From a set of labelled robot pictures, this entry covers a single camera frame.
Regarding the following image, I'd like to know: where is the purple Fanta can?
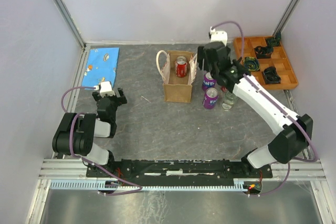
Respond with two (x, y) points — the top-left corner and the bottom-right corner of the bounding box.
(203, 88), (218, 109)
(202, 72), (216, 91)

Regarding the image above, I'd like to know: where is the brown canvas tote bag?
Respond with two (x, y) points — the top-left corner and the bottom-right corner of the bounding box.
(156, 50), (197, 103)

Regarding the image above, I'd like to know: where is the clear green glass bottle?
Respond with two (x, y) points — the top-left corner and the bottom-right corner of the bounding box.
(222, 91), (238, 111)

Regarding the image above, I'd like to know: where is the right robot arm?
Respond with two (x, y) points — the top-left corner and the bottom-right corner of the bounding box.
(197, 41), (313, 177)

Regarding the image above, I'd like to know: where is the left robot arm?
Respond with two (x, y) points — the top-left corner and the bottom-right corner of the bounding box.
(52, 88), (127, 177)

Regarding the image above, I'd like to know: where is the blue patterned cloth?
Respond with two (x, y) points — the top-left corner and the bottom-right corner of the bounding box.
(81, 47), (120, 87)

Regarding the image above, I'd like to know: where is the blue yellow rolled tie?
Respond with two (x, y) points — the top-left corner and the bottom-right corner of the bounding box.
(243, 57), (260, 72)

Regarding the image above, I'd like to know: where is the black rolled belt lower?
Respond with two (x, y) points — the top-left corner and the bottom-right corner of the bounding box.
(262, 66), (281, 84)

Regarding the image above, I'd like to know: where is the green rolled tie corner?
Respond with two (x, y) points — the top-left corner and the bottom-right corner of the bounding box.
(265, 31), (281, 47)

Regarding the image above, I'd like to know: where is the orange compartment tray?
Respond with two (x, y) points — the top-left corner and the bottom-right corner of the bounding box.
(233, 36), (299, 90)

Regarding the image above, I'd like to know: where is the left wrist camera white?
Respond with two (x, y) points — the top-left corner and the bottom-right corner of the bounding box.
(94, 81), (116, 97)

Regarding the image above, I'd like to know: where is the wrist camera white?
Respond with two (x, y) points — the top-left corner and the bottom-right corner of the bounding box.
(209, 27), (228, 46)
(94, 81), (116, 97)

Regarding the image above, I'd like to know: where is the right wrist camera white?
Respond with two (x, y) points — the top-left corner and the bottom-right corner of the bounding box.
(209, 27), (228, 46)

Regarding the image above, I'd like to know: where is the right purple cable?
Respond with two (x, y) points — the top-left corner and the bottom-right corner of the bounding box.
(211, 20), (319, 198)

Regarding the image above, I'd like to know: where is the purple cable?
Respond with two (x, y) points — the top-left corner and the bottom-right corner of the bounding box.
(211, 20), (319, 198)
(60, 86), (144, 197)

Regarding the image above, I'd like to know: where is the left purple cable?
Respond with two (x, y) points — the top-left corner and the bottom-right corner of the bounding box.
(60, 86), (144, 197)

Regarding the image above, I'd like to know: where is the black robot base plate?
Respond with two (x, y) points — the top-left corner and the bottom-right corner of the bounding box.
(86, 158), (274, 186)

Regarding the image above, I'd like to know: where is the aluminium frame rail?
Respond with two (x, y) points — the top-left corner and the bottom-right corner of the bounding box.
(38, 159), (326, 182)

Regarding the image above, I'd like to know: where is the blue slotted cable duct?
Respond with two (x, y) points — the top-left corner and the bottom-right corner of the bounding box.
(49, 179), (250, 190)

